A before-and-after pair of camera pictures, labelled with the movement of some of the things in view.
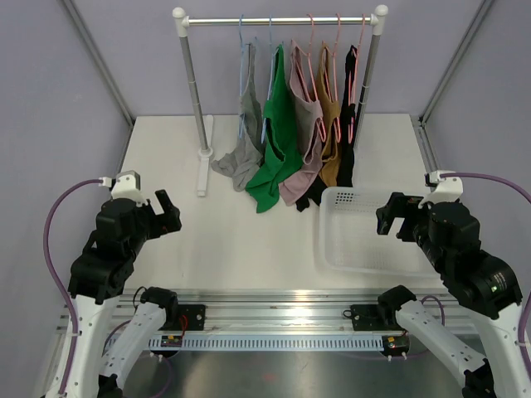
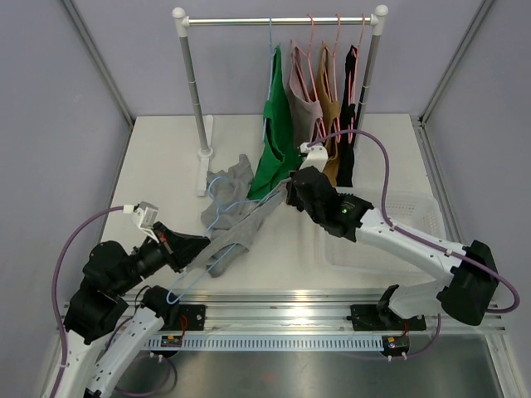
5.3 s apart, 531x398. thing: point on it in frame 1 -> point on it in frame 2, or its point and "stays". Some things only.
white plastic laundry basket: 348,240 stays
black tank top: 345,162 stays
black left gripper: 167,222 -> 176,247
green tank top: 283,150 stays
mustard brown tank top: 330,117 stays
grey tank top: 244,163 -> 231,215
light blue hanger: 241,115 -> 278,195
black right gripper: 400,205 -> 292,198
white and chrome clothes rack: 180,17 stays
